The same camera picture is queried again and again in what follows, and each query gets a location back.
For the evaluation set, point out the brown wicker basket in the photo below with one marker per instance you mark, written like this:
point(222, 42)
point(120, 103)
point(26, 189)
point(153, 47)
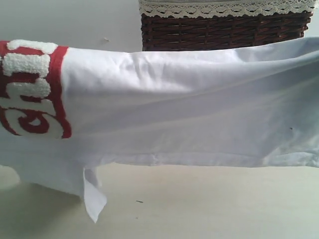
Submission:
point(197, 34)

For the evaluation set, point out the white t-shirt red lettering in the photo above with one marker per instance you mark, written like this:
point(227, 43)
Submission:
point(65, 111)

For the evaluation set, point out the lace trimmed basket liner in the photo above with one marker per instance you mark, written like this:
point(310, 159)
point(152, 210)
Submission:
point(223, 8)

